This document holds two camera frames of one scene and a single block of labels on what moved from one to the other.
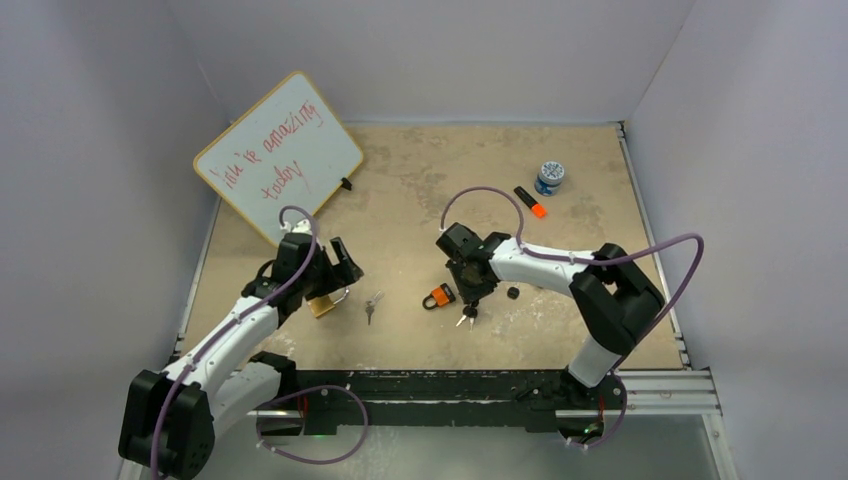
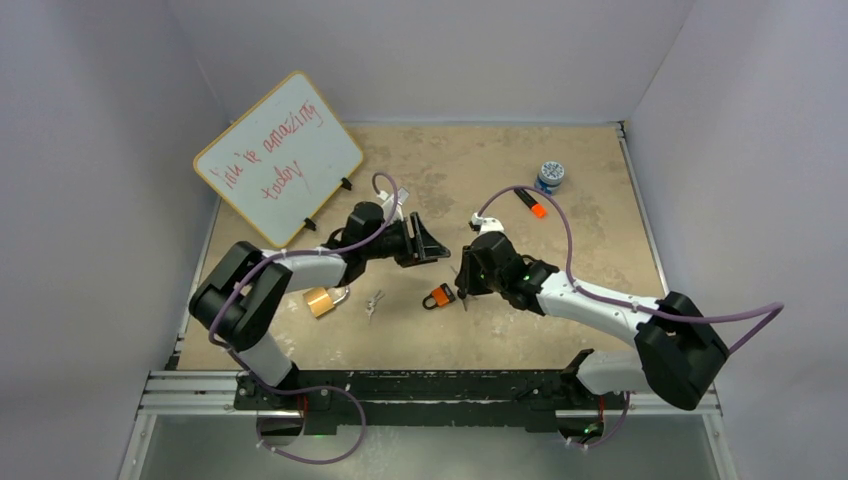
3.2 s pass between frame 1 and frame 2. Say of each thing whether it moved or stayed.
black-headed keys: moved
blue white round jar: stayed
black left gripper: moved
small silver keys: stayed
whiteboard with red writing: stayed
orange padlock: stayed
